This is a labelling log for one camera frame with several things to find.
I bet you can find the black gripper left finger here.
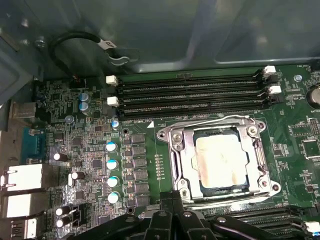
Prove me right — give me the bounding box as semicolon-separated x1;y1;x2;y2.
84;190;181;240

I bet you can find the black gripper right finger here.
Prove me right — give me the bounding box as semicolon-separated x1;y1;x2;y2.
179;197;271;240

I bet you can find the metal locking lever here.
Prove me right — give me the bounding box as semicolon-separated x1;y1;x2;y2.
183;183;282;210
159;115;265;136

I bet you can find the metal socket cover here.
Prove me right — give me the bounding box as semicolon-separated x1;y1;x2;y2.
169;123;267;201

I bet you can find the silver CPU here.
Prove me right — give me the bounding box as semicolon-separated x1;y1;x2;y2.
194;129;251;190

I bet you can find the black RAM slot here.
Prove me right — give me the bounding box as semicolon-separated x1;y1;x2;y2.
117;73;280;97
239;219;320;235
117;94;285;119
105;64;277;88
106;84;283;108
197;205;298;218
224;212;308;226

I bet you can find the CPU socket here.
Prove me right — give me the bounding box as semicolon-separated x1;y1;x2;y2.
156;114;282;210

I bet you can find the green motherboard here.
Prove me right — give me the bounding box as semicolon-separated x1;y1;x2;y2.
32;63;320;240

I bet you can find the silver port white tongue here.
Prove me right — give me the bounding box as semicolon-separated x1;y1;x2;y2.
9;217;38;240

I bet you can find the silver metal port block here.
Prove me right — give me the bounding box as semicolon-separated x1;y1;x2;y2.
0;193;50;219
0;163;44;193

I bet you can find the blue port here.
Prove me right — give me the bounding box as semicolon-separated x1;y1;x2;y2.
21;126;47;165

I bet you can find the motherboard coin battery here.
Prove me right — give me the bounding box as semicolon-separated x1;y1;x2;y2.
306;84;320;106

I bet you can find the small silver metal port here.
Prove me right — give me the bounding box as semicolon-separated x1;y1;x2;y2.
9;101;36;119

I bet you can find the black PC case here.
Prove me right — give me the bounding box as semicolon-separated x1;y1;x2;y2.
0;0;320;141

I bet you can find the metal wire clip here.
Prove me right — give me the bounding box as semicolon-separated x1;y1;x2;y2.
106;47;140;66

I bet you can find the black wire with white label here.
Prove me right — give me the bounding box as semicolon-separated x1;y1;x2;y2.
48;31;117;77

